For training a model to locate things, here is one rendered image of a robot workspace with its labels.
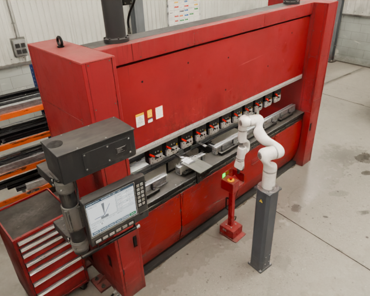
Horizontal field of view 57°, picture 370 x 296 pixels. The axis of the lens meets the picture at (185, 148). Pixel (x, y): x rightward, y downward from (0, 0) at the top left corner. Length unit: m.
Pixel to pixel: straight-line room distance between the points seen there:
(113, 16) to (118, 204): 1.34
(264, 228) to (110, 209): 1.64
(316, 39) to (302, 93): 0.75
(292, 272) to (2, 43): 5.60
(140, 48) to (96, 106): 0.63
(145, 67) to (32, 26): 4.17
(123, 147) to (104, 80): 0.50
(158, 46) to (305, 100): 2.75
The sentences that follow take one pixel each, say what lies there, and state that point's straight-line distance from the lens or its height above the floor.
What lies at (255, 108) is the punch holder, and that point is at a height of 1.23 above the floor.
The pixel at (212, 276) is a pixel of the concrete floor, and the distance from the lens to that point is 3.73.
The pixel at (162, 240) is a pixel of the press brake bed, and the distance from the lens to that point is 3.63.
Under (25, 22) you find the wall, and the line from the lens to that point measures 6.74.
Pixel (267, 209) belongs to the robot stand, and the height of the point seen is 0.82.
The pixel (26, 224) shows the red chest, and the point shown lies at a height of 0.98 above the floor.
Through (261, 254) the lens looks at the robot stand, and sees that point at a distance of 3.63.
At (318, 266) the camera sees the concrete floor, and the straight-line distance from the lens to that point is 4.00.
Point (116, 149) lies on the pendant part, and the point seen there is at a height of 1.85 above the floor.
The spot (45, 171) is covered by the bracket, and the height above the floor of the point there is 1.70.
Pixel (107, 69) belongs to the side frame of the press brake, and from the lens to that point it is 2.37.
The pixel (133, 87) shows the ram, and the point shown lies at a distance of 2.79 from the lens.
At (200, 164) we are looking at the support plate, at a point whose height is 1.00.
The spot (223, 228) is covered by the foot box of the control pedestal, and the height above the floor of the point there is 0.09.
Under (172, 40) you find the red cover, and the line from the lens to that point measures 2.94.
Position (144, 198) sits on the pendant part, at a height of 1.42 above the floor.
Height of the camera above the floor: 2.87
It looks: 30 degrees down
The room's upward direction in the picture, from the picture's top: 2 degrees counter-clockwise
